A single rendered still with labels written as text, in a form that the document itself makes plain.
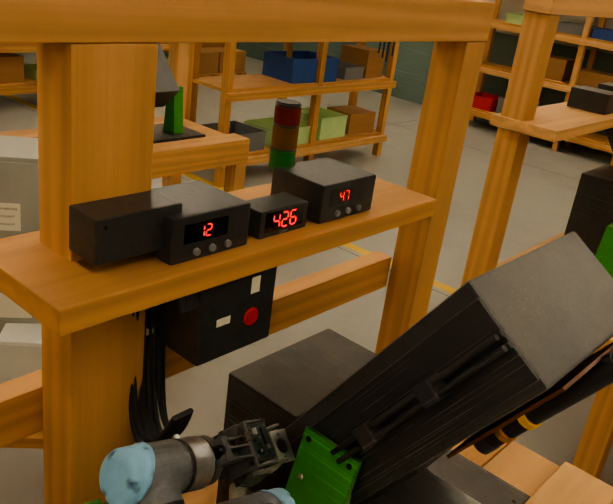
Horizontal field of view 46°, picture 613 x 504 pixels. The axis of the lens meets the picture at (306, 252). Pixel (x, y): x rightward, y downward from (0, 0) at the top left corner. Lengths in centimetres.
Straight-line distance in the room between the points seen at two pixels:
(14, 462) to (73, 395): 196
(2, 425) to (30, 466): 185
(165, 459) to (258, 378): 44
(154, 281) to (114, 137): 21
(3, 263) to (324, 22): 67
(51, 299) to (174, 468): 27
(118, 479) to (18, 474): 215
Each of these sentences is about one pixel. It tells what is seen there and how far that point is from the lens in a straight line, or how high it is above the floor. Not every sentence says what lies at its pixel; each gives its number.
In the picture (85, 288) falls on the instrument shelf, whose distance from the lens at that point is 103.
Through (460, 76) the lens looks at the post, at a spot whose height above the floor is 177.
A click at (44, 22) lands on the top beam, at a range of 99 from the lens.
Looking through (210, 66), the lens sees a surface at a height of 25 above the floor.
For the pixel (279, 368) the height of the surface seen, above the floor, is 124.
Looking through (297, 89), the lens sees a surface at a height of 82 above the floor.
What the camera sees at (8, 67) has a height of 43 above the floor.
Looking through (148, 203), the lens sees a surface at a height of 163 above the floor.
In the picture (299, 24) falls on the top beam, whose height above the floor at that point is 188.
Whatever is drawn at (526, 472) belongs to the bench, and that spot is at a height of 88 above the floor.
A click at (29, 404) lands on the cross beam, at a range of 131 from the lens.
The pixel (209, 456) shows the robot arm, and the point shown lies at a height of 134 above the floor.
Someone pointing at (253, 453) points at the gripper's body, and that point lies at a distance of 110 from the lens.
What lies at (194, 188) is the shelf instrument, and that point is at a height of 161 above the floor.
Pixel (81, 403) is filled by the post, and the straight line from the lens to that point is 124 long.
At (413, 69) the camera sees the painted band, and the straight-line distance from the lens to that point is 1159.
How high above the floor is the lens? 200
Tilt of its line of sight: 23 degrees down
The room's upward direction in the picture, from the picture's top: 8 degrees clockwise
